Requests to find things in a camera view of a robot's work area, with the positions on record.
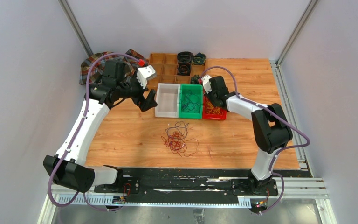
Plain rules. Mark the wooden compartment tray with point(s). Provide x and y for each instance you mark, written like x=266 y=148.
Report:
x=165 y=65

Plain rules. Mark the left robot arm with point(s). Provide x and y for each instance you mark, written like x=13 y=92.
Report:
x=66 y=167

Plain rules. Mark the rolled orange spotted tie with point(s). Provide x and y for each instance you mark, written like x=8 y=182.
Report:
x=184 y=69

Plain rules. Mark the rolled dark tie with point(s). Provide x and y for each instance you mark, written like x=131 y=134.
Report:
x=185 y=57

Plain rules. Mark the white plastic bin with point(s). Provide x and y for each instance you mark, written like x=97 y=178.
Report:
x=167 y=98

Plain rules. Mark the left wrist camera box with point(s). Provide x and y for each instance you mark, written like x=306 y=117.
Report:
x=145 y=74

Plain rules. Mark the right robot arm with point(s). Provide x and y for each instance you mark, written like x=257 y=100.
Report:
x=269 y=123

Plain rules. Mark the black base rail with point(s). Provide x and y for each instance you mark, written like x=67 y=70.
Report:
x=188 y=186

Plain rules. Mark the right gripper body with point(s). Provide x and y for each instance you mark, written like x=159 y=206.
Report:
x=212 y=96

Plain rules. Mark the rolled green patterned tie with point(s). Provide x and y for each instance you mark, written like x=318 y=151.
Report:
x=196 y=80

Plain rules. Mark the rolled teal yellow tie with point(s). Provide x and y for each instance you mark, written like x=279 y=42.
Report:
x=199 y=59

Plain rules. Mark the plaid cloth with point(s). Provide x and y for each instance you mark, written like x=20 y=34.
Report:
x=97 y=63

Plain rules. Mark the green plastic bin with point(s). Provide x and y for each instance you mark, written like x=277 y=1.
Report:
x=191 y=101

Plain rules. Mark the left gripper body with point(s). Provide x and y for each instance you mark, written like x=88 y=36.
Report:
x=136 y=92

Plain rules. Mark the red plastic bin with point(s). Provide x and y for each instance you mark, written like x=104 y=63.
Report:
x=211 y=112

